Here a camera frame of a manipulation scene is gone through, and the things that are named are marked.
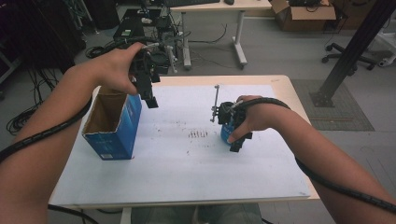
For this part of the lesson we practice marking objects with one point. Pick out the grey floor mat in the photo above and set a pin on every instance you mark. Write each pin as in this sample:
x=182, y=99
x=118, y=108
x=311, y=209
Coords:
x=342, y=115

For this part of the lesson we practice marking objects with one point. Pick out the black keyboard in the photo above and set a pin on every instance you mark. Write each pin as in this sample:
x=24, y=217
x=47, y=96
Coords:
x=193, y=2

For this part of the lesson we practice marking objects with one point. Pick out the black computer mouse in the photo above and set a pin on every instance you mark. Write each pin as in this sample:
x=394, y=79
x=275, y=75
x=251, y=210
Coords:
x=229, y=2

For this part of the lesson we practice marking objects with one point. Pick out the person's left hand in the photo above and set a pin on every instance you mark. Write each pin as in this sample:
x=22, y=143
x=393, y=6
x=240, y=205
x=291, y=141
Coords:
x=112, y=70

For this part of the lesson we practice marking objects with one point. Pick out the black office chair base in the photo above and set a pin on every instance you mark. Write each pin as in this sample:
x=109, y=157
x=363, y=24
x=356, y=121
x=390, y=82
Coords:
x=345, y=56

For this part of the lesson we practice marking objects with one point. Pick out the blue cardboard box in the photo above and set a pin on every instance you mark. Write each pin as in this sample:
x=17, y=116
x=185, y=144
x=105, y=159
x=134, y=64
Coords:
x=124, y=130

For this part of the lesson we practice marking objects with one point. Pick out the black computer tower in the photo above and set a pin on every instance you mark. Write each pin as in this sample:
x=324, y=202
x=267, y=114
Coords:
x=129, y=29

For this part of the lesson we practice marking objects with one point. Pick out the white desk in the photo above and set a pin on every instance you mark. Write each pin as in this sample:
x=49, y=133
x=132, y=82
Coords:
x=218, y=6

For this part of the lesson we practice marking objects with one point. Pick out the person's right hand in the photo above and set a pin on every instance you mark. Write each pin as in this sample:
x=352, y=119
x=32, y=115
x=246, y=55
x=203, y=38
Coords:
x=264, y=116

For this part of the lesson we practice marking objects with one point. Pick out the white table leg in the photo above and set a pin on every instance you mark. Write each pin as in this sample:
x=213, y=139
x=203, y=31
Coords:
x=125, y=216

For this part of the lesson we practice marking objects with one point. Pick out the blue bottle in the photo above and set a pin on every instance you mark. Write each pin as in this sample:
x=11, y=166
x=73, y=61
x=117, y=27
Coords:
x=225, y=134

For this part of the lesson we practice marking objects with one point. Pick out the black metal post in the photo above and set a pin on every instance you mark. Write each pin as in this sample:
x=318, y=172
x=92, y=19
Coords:
x=351, y=53

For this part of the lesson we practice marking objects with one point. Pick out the small grey computer case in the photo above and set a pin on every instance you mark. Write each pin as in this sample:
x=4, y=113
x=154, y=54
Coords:
x=168, y=35

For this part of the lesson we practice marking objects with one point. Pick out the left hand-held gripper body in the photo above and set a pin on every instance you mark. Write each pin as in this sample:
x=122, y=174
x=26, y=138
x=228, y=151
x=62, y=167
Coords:
x=144, y=67

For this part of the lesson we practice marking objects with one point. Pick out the white table mat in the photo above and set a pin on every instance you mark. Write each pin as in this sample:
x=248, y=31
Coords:
x=186, y=168

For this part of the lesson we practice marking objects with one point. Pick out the open brown cardboard box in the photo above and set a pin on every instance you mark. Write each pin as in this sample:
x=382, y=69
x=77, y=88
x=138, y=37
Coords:
x=299, y=17

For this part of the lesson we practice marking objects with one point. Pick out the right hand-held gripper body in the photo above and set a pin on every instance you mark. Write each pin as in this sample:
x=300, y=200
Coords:
x=227, y=113

